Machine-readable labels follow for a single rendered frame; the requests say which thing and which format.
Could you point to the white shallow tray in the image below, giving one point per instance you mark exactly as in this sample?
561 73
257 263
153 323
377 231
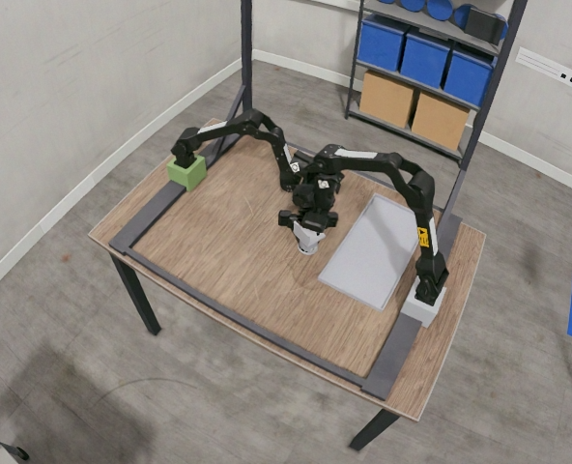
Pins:
375 252

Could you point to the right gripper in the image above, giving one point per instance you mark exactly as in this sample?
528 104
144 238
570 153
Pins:
285 214

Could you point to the grey cylinder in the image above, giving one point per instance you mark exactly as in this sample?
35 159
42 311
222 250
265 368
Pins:
307 250

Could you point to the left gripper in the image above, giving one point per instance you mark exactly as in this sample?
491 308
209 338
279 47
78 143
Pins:
315 220

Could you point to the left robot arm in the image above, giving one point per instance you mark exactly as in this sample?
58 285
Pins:
420 190

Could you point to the white bracket with holes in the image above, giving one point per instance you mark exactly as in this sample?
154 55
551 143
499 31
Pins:
303 235

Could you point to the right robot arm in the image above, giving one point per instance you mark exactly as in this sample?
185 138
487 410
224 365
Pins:
247 123

